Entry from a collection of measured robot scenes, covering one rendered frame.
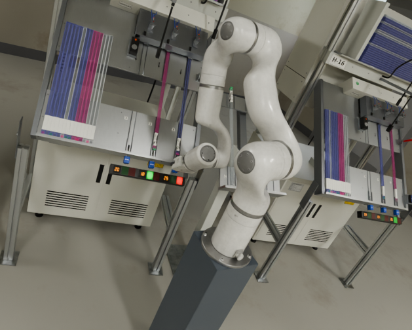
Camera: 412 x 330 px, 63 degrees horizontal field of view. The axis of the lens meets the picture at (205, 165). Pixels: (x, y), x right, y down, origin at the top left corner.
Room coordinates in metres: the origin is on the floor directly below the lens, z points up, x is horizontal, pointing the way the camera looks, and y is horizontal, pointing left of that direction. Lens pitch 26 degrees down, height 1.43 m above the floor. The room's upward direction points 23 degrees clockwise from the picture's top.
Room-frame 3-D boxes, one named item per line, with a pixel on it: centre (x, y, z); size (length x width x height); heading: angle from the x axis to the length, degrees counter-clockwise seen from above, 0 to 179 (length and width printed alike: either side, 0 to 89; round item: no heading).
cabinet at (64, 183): (1.82, 0.62, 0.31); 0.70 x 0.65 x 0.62; 115
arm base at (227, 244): (0.95, -0.18, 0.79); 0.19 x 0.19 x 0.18
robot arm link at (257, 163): (0.93, -0.16, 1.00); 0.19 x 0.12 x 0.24; 138
